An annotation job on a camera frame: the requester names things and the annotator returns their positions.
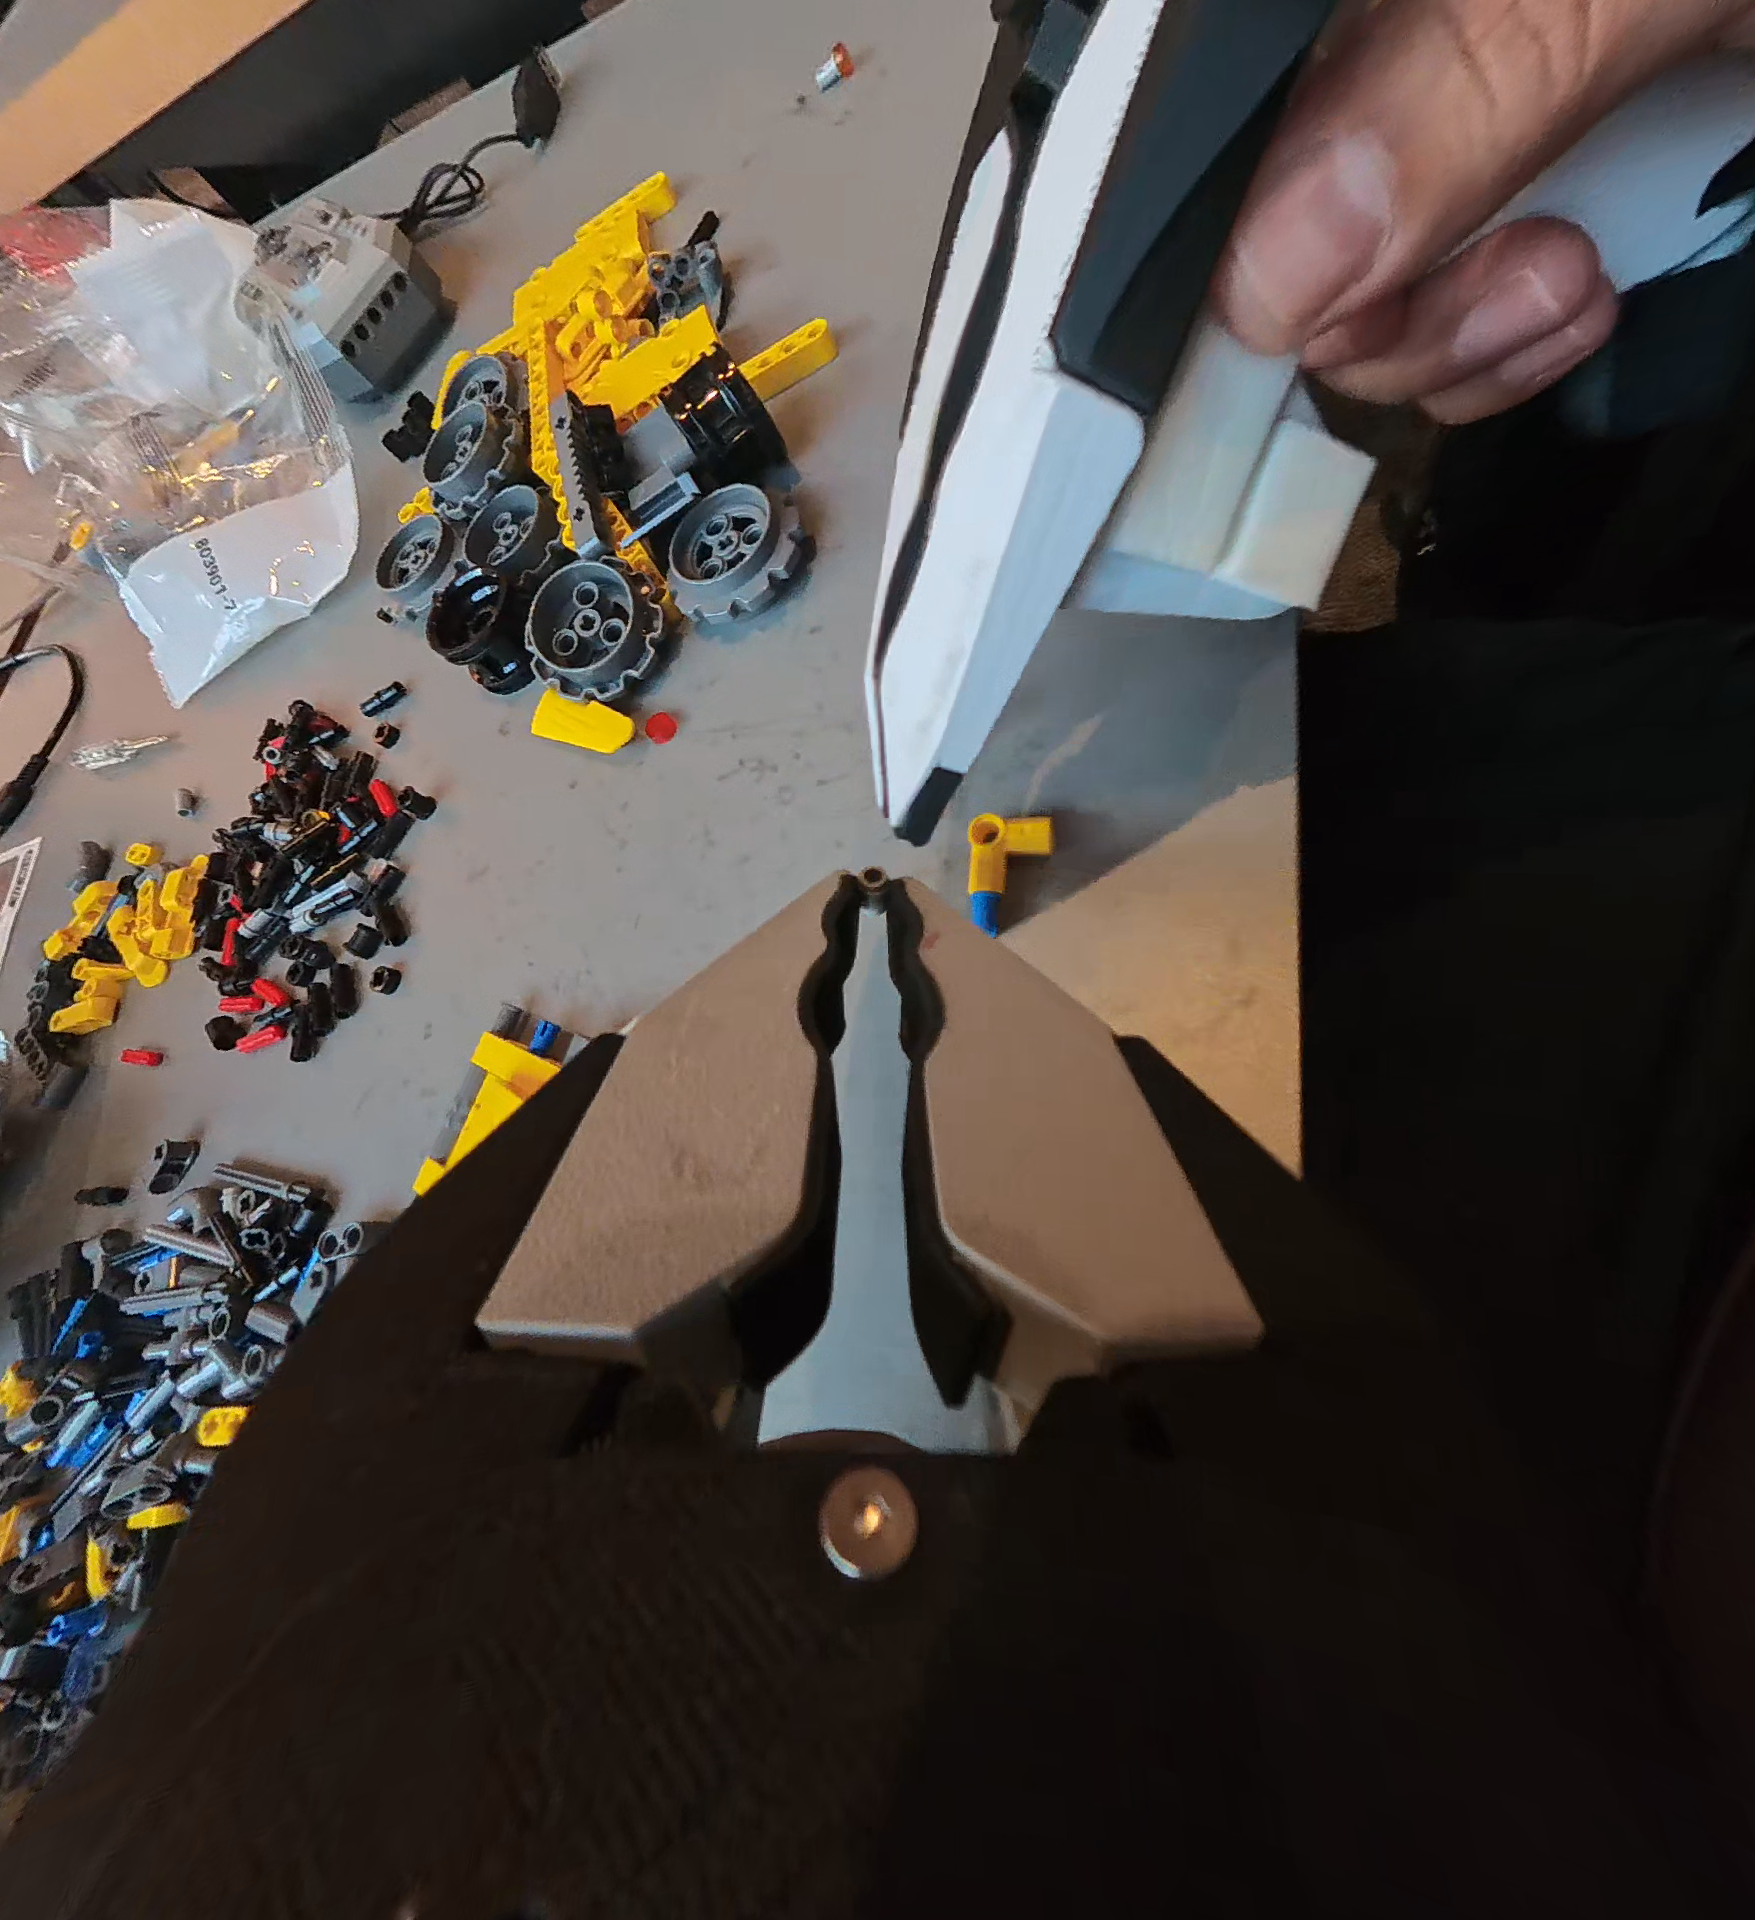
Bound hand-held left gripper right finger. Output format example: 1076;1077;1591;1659
883;877;1265;1413

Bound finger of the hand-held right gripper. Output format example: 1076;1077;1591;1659
864;128;1037;692
878;0;1383;845

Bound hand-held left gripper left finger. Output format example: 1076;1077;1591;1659
474;874;872;1404

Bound yellow angle connector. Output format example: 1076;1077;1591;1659
966;813;1052;901

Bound pile of black red pins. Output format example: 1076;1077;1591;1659
119;681;439;1065

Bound grey desk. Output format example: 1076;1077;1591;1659
0;0;1304;1726

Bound wood edged desk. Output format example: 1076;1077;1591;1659
0;0;623;221

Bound person's right hand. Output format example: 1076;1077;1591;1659
1214;0;1755;429

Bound yellow and grey hood assembly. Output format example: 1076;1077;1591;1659
411;1005;585;1198

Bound yellow vehicle chassis assembly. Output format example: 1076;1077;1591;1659
380;172;837;601

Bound person's black trouser legs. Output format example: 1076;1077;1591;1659
1297;390;1755;1920

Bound yellow curved panel piece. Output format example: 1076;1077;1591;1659
528;691;640;753

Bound black wheel rim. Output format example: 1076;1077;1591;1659
424;571;534;696

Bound pile of blue black pieces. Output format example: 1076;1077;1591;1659
0;1140;399;1787

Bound grey motor box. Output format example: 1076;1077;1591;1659
253;197;459;404

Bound pile of yellow connectors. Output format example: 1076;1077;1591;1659
27;840;211;1037

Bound white labelled plastic bag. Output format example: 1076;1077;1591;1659
119;451;361;711

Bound clear plastic bag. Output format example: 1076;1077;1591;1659
0;203;352;565

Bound black cable with plug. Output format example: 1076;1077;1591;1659
393;45;566;242

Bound black looped cable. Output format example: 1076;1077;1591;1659
0;642;87;863

